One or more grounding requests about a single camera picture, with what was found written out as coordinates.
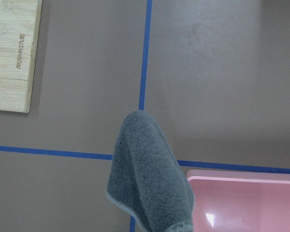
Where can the pink plastic bin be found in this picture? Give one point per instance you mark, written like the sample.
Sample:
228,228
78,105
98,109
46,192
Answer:
227,201

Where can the grey pink cleaning cloth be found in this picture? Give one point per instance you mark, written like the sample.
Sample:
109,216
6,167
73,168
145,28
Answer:
146,180

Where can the bamboo cutting board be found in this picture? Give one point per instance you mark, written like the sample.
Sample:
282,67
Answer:
19,31

